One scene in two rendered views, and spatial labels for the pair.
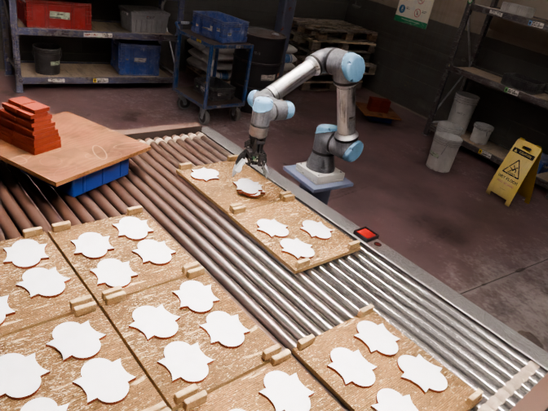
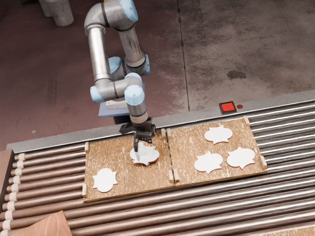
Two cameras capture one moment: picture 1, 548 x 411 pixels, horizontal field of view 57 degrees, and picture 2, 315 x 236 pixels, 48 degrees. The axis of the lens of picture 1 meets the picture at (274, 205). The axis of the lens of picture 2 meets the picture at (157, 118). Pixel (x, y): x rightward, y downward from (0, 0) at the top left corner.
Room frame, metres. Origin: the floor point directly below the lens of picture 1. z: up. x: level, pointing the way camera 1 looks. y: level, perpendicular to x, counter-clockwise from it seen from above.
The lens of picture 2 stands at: (1.05, 0.84, 2.21)
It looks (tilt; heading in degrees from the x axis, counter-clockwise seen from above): 43 degrees down; 316
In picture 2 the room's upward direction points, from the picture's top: 10 degrees counter-clockwise
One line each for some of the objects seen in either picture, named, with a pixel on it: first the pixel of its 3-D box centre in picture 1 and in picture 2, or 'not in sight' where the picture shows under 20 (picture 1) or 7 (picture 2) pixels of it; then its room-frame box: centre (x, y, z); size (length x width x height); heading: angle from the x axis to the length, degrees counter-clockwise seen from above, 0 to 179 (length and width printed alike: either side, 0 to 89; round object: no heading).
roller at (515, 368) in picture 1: (313, 225); (200, 133); (1.82, -0.18, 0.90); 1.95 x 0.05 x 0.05; 46
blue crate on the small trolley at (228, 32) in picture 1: (219, 27); not in sight; (5.40, 0.92, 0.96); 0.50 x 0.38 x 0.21; 54
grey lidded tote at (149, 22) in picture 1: (143, 19); not in sight; (6.01, 1.92, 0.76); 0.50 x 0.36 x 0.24; 135
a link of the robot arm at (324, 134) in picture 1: (327, 138); (115, 70); (2.41, -0.20, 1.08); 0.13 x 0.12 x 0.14; 46
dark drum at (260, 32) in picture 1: (255, 70); not in sight; (5.99, 0.53, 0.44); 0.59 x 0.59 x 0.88
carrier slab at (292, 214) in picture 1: (293, 232); (213, 150); (1.69, -0.10, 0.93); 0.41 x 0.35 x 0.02; 45
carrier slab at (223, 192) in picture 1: (233, 184); (127, 164); (1.99, 0.19, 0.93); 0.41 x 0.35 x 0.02; 46
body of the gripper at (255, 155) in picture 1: (255, 149); (143, 128); (1.90, 0.12, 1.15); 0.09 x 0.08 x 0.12; 23
